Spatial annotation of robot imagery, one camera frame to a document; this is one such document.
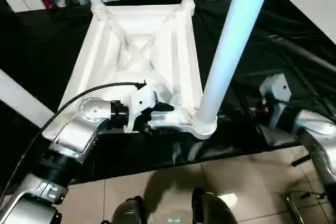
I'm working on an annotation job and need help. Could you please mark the white plastic table top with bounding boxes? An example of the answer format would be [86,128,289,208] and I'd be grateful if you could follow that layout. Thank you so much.
[41,4,218,141]

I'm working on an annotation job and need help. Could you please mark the black padded work mat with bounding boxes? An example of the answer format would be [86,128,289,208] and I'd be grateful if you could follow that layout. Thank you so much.
[0,0,336,185]

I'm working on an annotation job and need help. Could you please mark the black metal stand foot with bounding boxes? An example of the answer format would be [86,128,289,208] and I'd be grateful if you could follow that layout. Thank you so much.
[291,153,313,167]

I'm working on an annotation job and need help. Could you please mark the white flat board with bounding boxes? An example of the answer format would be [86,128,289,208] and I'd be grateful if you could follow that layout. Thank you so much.
[272,0,336,42]

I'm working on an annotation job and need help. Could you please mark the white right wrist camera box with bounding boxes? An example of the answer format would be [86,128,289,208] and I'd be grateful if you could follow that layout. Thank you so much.
[259,73,292,130]

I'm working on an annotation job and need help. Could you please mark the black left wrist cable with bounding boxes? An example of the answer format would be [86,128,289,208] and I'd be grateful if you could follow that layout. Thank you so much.
[0,81,148,198]

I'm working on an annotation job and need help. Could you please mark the silver metal floor frame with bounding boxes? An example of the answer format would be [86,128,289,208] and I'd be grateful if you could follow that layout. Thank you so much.
[285,189,336,224]

